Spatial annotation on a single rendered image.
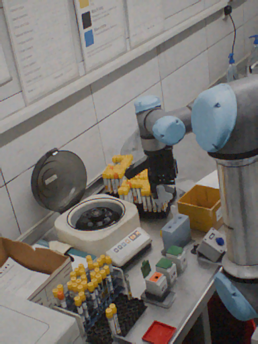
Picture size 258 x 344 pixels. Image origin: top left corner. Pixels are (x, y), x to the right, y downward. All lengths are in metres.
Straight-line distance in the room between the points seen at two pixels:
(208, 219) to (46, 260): 0.54
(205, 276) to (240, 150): 0.65
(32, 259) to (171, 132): 0.60
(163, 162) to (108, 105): 0.65
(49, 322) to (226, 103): 0.54
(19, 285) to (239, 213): 0.76
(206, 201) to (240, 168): 0.82
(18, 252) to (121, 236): 0.33
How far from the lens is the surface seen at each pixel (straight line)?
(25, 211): 1.76
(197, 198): 1.80
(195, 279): 1.51
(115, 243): 1.59
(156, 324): 1.39
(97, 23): 1.97
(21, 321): 1.05
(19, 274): 1.58
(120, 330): 1.36
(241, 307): 1.12
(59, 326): 1.01
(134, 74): 2.21
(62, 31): 1.81
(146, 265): 1.41
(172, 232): 1.54
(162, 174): 1.46
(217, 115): 0.91
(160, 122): 1.29
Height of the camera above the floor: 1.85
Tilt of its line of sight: 27 degrees down
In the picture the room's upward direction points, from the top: 10 degrees counter-clockwise
